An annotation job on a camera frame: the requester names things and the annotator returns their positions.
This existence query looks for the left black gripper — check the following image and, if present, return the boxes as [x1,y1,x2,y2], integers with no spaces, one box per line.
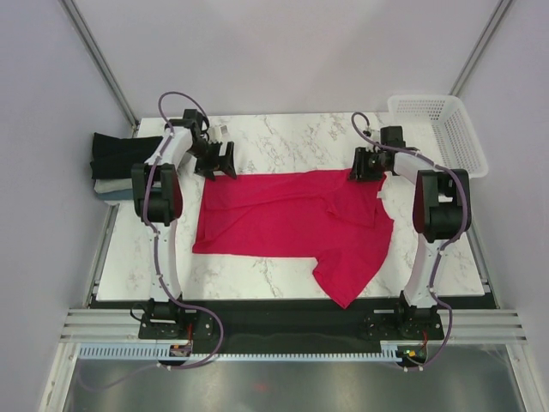
[186,141,236,183]

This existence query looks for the red t shirt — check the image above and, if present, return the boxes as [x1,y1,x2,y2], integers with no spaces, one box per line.
[192,170,394,308]

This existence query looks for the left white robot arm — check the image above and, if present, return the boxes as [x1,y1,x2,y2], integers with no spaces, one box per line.
[130,109,237,302]

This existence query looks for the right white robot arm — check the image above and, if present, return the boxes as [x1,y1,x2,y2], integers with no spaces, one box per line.
[349,126,472,338]

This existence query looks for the white plastic basket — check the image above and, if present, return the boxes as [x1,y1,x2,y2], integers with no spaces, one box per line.
[387,94,489,179]

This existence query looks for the folded blue t shirt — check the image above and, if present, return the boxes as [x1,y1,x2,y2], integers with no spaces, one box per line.
[97,189,133,202]

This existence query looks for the folded black t shirt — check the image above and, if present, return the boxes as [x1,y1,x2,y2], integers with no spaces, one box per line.
[90,133,163,180]

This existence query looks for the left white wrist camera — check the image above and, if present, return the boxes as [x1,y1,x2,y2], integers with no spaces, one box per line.
[208,124,230,142]

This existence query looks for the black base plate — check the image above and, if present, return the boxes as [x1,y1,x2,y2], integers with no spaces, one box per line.
[137,298,444,353]

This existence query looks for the white slotted cable duct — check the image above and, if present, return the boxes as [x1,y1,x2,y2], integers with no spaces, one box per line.
[77,342,401,362]

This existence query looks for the left aluminium frame post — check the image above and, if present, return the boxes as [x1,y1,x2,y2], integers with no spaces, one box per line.
[59,0,140,132]

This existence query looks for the aluminium frame post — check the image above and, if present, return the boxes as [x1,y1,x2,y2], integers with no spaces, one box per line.
[449,0,516,97]
[59,0,140,132]

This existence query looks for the aluminium rail profile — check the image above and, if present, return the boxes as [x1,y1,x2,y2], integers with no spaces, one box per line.
[59,306,145,343]

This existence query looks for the right aluminium frame post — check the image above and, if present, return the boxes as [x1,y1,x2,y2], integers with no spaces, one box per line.
[449,0,516,97]

